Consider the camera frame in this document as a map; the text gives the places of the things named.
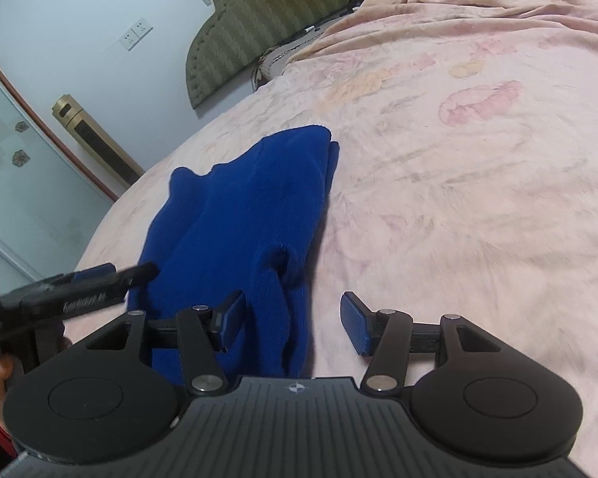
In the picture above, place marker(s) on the flower print glass wardrobe door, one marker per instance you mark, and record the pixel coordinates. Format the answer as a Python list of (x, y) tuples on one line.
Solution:
[(25, 169)]

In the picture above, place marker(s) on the blue knit sweater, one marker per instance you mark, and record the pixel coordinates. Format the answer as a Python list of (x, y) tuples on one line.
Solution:
[(239, 209)]

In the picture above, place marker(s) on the pink floral blanket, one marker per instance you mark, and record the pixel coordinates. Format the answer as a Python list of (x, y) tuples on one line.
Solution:
[(453, 209)]

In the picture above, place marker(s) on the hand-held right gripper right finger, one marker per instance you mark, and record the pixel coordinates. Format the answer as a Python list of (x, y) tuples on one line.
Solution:
[(355, 321)]

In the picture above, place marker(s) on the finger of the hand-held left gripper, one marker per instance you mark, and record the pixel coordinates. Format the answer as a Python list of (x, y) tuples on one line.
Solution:
[(124, 279)]

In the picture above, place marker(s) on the white wall socket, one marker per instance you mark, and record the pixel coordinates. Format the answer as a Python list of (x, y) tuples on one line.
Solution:
[(142, 28), (128, 40)]

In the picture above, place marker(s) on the gold tower heater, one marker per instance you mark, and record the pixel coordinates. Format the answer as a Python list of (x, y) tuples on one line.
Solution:
[(99, 142)]

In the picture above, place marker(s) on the olive padded headboard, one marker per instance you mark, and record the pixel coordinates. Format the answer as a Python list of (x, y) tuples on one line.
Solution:
[(259, 15)]

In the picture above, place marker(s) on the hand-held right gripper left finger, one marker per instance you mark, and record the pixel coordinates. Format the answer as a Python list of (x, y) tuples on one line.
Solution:
[(231, 316)]

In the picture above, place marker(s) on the grey beige pillow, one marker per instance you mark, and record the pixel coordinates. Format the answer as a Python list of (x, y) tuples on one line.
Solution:
[(279, 59)]

